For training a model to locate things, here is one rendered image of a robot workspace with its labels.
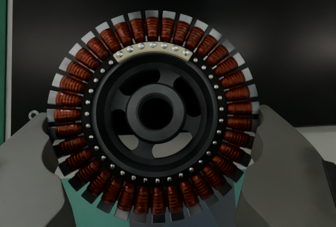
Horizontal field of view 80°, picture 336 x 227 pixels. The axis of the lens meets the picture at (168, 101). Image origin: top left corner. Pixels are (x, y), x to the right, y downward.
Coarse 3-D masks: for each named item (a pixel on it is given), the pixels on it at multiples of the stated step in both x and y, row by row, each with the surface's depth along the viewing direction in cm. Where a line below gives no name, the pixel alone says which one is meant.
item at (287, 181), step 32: (288, 128) 9; (256, 160) 8; (288, 160) 8; (320, 160) 8; (256, 192) 6; (288, 192) 6; (320, 192) 6; (256, 224) 6; (288, 224) 6; (320, 224) 6
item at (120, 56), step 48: (96, 48) 10; (144, 48) 10; (192, 48) 11; (48, 96) 10; (96, 96) 11; (144, 96) 11; (240, 96) 10; (96, 144) 10; (144, 144) 12; (192, 144) 12; (240, 144) 10; (96, 192) 10; (144, 192) 10; (192, 192) 10
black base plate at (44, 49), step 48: (48, 0) 18; (96, 0) 18; (144, 0) 18; (192, 0) 18; (240, 0) 19; (288, 0) 19; (48, 48) 18; (240, 48) 18; (288, 48) 18; (192, 96) 18; (288, 96) 18
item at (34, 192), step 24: (24, 144) 8; (48, 144) 9; (0, 168) 7; (24, 168) 7; (48, 168) 8; (0, 192) 6; (24, 192) 6; (48, 192) 6; (0, 216) 6; (24, 216) 6; (48, 216) 6; (72, 216) 7
